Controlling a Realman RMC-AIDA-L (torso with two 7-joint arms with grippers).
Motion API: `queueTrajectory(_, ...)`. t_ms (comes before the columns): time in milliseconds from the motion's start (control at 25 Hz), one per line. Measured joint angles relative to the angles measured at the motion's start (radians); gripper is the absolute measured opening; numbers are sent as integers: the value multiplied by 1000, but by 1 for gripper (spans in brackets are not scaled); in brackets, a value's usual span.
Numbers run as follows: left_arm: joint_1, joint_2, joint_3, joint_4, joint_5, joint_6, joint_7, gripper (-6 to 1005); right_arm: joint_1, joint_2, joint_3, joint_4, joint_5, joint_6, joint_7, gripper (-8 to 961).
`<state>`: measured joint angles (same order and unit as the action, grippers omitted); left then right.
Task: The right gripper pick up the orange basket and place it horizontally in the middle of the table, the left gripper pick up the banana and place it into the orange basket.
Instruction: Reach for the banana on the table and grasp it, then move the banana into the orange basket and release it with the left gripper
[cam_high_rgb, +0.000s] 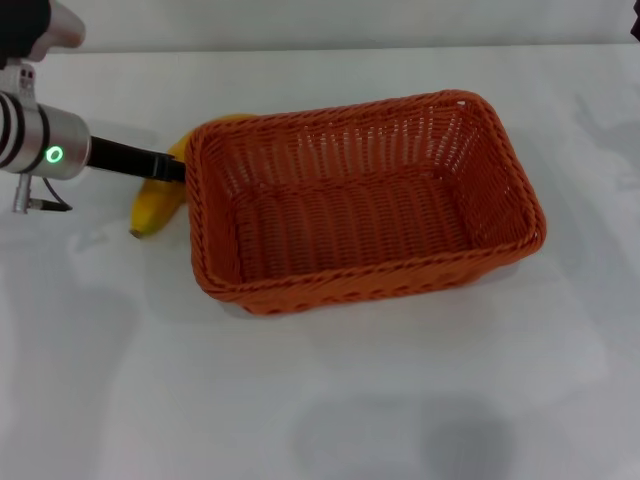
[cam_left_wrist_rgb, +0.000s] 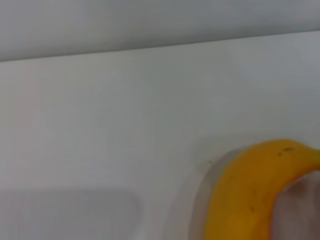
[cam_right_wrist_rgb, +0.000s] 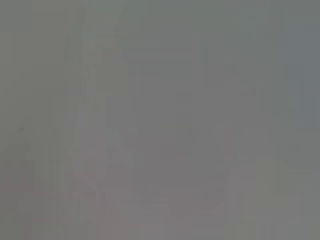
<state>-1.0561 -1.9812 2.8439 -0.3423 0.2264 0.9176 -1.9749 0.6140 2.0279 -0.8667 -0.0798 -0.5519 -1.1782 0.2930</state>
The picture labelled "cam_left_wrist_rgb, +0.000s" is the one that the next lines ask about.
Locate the yellow banana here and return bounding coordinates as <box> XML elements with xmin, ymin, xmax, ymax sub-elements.
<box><xmin>203</xmin><ymin>138</ymin><xmax>320</xmax><ymax>240</ymax></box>

